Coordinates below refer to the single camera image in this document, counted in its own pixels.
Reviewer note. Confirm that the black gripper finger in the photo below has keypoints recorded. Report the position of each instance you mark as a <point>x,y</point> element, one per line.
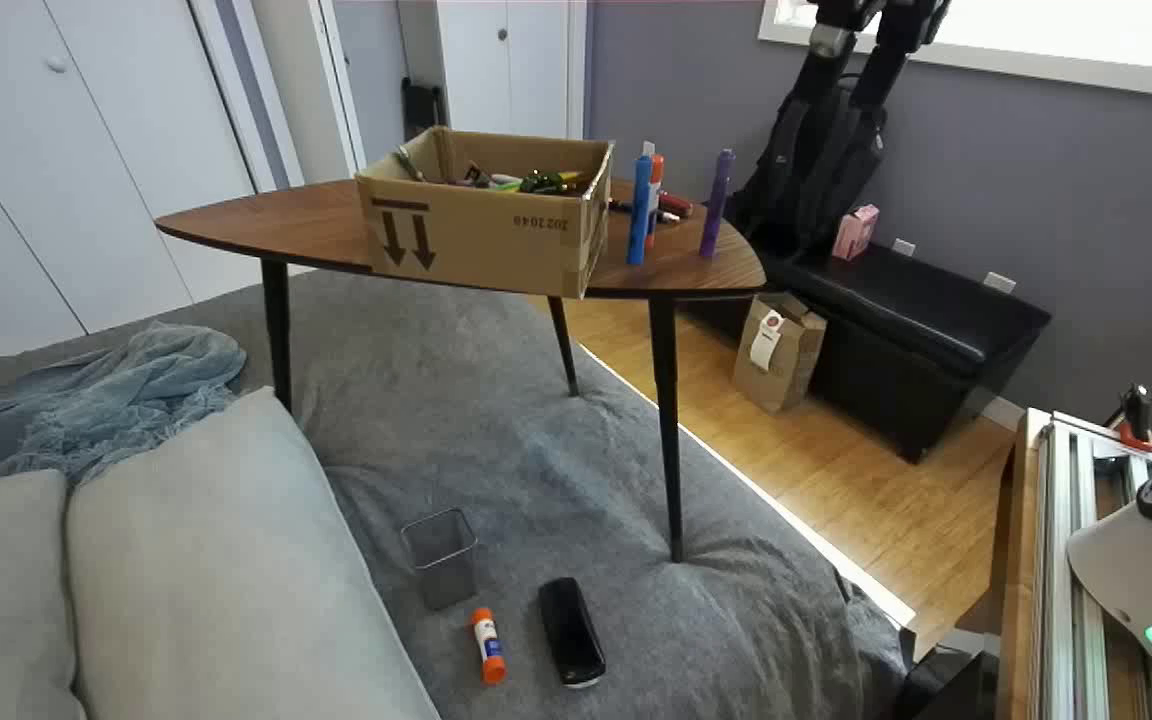
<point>888,87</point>
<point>808,95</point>

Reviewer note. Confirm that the gray robot arm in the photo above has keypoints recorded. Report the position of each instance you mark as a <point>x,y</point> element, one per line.
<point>1138,566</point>

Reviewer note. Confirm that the small pink box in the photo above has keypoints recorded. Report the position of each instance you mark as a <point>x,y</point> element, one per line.
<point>854,233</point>

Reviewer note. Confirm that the small cardboard box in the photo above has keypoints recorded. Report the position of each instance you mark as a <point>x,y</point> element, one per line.
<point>790,365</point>

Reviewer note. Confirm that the cardboard box with arrows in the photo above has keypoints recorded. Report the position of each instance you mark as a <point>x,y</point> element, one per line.
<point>483,233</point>

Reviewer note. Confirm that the gray mesh pen cup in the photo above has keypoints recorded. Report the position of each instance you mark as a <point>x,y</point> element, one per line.
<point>443,561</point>

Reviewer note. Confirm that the black backpack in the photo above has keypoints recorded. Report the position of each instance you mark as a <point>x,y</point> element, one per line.
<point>801,225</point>

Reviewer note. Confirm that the purple marker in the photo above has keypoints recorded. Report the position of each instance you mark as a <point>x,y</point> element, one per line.
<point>719,202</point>

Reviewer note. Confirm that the orange and white marker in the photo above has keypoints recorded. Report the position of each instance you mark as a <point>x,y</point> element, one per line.
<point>659,181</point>

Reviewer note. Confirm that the white window sill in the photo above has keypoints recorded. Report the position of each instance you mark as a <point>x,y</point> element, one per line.
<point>1069,46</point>

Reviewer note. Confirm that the blue marker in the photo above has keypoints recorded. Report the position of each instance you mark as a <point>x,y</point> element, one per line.
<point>637,213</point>

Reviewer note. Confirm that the white paper tag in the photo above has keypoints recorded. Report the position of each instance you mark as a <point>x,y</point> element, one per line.
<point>765,342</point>

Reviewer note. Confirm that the black leather ottoman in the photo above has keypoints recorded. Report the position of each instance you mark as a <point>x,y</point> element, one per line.
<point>910,345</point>

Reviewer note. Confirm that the green marker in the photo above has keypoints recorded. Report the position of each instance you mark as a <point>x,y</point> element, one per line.
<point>555,176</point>

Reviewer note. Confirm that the red and black clamp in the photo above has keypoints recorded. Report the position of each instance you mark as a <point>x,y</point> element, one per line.
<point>1138,411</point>

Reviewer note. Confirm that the gray couch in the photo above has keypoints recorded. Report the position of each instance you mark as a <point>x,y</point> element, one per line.
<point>496,424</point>

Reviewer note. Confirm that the dark wooden side table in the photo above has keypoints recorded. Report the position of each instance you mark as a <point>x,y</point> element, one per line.
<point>299,223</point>

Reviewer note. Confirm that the black bag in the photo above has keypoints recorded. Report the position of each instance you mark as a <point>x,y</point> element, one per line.
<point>944,682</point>

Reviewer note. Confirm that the orange and white glue stick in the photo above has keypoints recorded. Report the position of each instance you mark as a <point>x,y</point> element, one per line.
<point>490,647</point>

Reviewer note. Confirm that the large gray sofa cushion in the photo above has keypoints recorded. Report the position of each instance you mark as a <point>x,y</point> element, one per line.
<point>228,575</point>

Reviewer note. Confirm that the blue throw blanket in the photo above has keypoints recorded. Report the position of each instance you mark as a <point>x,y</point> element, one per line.
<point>82,400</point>

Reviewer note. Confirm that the white wall outlet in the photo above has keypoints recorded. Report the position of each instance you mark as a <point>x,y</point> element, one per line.
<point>900,245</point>
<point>997,280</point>

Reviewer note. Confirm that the aluminium robot stand frame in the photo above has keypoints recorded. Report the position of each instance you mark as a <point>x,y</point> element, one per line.
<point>1051,575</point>

